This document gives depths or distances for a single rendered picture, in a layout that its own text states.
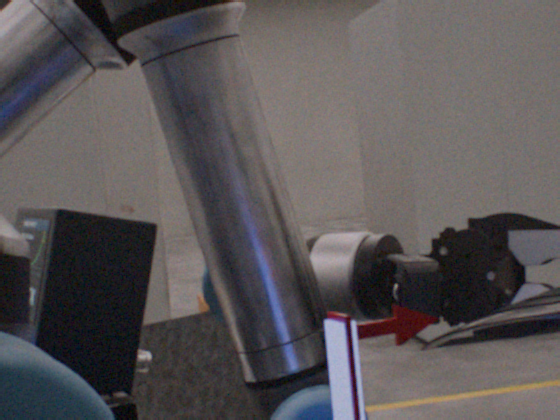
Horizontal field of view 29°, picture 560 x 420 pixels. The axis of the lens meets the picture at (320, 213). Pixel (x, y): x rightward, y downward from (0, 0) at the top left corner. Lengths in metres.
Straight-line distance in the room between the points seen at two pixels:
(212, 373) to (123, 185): 2.42
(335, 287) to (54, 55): 0.29
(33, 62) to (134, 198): 3.99
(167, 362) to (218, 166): 1.72
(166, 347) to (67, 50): 1.62
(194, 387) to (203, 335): 0.12
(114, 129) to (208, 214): 4.11
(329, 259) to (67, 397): 0.68
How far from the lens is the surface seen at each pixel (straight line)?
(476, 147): 6.91
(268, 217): 0.77
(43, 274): 1.15
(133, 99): 4.88
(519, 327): 0.82
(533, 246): 0.81
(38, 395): 0.19
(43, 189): 6.60
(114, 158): 4.87
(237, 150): 0.76
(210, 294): 0.93
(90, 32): 0.88
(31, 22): 0.90
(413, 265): 0.75
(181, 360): 2.49
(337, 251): 0.87
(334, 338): 0.61
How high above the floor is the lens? 1.28
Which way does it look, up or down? 3 degrees down
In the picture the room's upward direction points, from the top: 6 degrees counter-clockwise
